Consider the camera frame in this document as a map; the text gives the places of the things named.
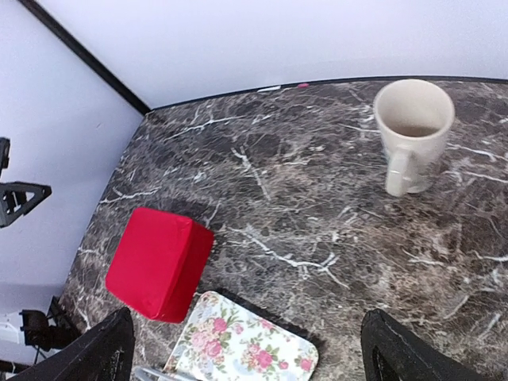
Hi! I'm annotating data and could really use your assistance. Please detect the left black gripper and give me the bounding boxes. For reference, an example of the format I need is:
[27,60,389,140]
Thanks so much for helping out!
[0,137,52,228]

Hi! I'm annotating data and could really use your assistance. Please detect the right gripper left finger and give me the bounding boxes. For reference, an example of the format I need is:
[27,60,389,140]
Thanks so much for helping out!
[12,307,135,381]

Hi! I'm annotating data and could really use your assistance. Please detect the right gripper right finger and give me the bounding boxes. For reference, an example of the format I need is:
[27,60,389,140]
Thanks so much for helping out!
[360,309,484,380]

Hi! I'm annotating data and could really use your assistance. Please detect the red box lid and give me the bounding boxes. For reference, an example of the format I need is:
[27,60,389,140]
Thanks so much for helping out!
[106,207,193,321]

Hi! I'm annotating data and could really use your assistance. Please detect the red chocolate box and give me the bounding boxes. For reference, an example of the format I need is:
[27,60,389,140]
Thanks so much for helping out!
[154,221,214,323]

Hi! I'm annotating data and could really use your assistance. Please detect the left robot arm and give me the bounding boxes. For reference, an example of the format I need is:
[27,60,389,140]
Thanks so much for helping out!
[1,182,80,352]

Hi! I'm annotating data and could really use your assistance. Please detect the floral rectangular tray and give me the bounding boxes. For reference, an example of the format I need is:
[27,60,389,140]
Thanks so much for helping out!
[164,291,319,380]

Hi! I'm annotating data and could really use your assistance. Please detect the white ceramic mug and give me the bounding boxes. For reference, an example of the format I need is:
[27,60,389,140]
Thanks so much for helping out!
[373,79,455,197]

